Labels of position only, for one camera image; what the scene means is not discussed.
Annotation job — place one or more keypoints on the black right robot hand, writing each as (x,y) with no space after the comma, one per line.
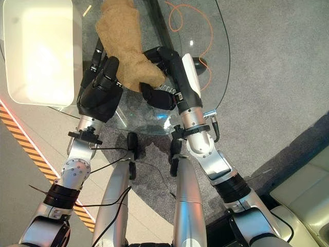
(185,77)

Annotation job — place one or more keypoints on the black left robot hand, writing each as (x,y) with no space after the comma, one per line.
(99,96)

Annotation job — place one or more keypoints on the tan fuzzy cloth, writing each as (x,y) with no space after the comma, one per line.
(123,46)

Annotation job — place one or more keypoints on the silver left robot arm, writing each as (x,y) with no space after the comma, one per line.
(64,180)

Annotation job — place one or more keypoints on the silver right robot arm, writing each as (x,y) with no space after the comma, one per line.
(218,175)

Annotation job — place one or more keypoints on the white plastic basket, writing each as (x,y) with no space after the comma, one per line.
(41,51)

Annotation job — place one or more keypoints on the round glass table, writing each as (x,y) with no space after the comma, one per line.
(164,64)

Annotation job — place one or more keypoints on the black left robot foot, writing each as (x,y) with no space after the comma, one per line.
(133,151)

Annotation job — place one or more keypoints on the black robot foot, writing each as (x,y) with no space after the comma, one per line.
(175,154)
(133,151)

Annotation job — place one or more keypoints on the grey carpet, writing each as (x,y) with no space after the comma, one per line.
(257,77)

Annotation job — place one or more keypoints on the black right robot foot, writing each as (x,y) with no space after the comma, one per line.
(175,154)

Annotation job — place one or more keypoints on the yellow black hazard tape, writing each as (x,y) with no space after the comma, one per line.
(41,159)

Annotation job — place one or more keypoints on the silver left robot leg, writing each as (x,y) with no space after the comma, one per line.
(113,203)

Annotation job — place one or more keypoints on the silver robot leg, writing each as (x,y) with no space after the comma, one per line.
(187,203)
(113,203)

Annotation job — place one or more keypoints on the silver right robot leg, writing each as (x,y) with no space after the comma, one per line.
(187,203)

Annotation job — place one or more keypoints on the cream sofa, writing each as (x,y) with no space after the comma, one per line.
(303,200)

